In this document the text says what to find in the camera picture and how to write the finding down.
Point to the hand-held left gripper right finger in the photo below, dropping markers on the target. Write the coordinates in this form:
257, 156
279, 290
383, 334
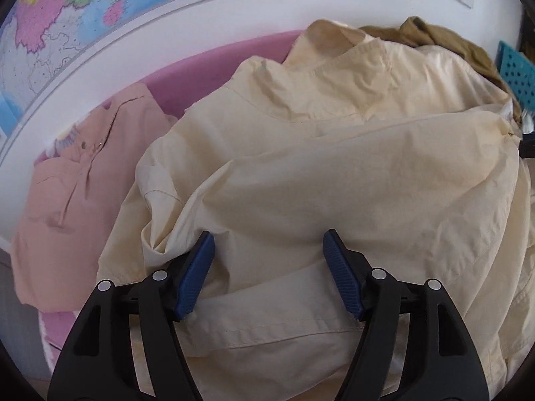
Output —
342, 275

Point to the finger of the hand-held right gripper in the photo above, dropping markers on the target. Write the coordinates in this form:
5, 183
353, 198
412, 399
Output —
528, 146

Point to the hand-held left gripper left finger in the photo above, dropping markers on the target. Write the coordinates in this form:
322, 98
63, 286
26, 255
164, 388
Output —
196, 275

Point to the cream jacket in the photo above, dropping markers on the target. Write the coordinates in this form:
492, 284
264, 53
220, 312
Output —
334, 175

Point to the teal plastic storage rack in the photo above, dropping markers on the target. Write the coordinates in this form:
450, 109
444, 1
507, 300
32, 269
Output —
518, 71

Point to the mustard brown cloth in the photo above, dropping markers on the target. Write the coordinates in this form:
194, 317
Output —
459, 46

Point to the pink jacket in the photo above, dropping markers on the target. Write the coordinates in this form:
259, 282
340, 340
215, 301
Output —
75, 217

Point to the pink floral bed sheet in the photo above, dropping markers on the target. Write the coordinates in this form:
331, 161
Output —
200, 75

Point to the colourful wall map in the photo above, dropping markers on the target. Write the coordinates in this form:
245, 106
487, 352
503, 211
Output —
62, 29

